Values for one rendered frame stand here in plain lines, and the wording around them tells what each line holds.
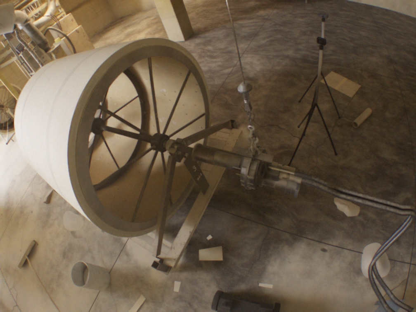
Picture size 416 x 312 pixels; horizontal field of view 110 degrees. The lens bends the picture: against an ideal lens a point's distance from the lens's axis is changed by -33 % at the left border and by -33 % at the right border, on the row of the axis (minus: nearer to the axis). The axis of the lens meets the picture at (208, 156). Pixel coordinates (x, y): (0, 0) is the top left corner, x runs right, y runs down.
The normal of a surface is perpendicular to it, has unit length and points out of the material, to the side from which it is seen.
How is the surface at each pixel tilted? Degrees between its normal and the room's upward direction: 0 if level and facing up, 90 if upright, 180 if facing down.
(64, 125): 33
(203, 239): 0
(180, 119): 53
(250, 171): 42
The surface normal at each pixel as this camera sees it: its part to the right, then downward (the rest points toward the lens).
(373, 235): -0.25, -0.56
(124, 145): -0.36, -0.32
